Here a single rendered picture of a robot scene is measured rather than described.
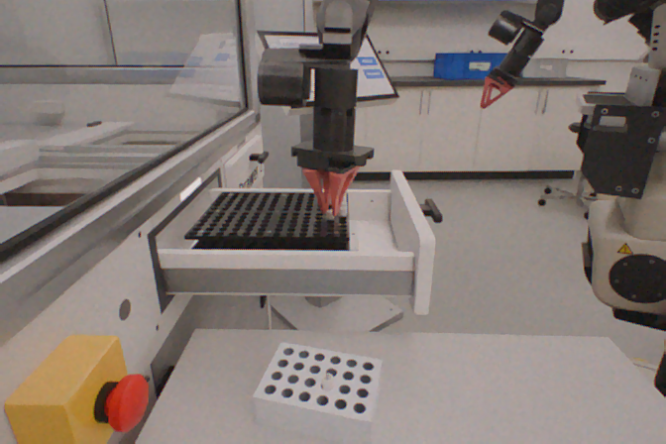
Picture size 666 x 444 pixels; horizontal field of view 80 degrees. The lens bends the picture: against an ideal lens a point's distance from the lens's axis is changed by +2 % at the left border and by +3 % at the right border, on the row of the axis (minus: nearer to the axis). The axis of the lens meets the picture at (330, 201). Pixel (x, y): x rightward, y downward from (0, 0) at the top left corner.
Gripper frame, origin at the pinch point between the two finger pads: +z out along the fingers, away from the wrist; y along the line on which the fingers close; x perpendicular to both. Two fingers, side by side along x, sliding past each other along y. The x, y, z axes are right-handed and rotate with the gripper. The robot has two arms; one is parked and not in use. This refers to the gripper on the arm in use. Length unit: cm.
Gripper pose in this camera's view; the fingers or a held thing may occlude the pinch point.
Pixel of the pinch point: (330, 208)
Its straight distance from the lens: 57.2
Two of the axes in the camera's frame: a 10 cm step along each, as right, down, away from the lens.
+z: -0.4, 9.4, 3.3
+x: 4.1, -2.9, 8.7
